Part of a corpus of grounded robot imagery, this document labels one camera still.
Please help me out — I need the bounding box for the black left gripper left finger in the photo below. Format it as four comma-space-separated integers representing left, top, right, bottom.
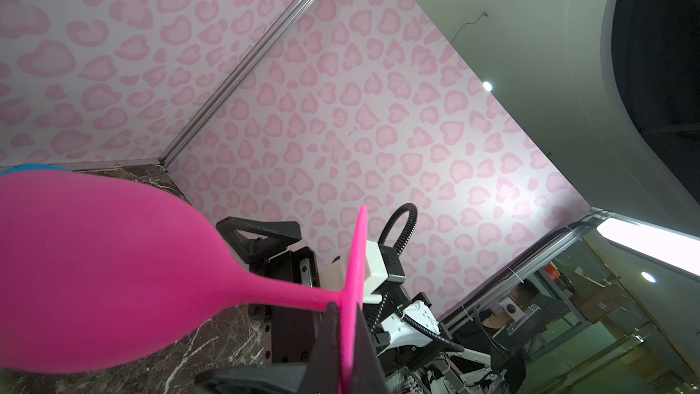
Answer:
195, 303, 342, 394

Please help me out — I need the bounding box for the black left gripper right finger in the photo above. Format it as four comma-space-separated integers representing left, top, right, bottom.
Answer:
349, 309, 389, 394

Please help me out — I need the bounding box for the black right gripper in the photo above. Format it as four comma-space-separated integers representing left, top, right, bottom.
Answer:
215, 216, 324, 365

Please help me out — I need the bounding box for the magenta wine glass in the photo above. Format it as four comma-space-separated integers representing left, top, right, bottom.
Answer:
1, 171, 368, 392

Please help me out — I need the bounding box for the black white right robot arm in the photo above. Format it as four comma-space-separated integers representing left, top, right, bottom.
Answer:
216, 204, 526, 393

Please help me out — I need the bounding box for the blue wine glass rear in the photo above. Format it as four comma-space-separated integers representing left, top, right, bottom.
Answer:
1, 163, 69, 175

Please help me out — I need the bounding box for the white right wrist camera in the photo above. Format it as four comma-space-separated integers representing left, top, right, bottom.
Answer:
322, 239, 408, 305

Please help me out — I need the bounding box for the aluminium frame right post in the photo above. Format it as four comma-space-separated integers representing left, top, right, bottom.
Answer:
158, 0, 316, 168

